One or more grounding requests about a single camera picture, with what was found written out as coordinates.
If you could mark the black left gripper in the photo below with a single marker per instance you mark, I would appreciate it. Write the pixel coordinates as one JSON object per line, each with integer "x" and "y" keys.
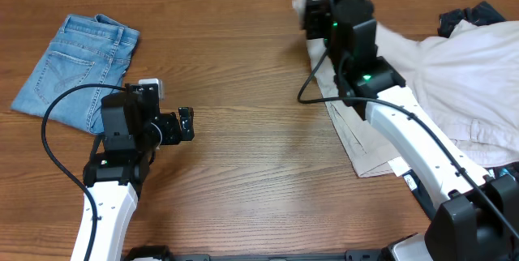
{"x": 173, "y": 135}

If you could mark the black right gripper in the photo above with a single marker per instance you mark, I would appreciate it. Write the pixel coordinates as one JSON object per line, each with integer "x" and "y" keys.
{"x": 312, "y": 19}

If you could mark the beige cotton shorts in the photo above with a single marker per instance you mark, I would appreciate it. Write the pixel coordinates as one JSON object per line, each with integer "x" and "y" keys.
{"x": 467, "y": 84}

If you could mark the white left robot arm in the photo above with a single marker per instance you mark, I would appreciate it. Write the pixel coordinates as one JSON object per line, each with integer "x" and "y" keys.
{"x": 134, "y": 128}

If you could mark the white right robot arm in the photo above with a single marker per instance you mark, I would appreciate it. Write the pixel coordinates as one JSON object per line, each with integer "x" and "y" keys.
{"x": 476, "y": 215}

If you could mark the folded blue denim jeans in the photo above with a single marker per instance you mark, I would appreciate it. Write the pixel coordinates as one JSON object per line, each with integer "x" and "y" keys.
{"x": 85, "y": 50}

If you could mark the black printed cycling jersey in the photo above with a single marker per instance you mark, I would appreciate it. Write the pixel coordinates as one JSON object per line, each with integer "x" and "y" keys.
{"x": 481, "y": 15}

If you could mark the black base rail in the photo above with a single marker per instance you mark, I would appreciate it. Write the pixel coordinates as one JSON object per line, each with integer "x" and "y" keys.
{"x": 163, "y": 253}

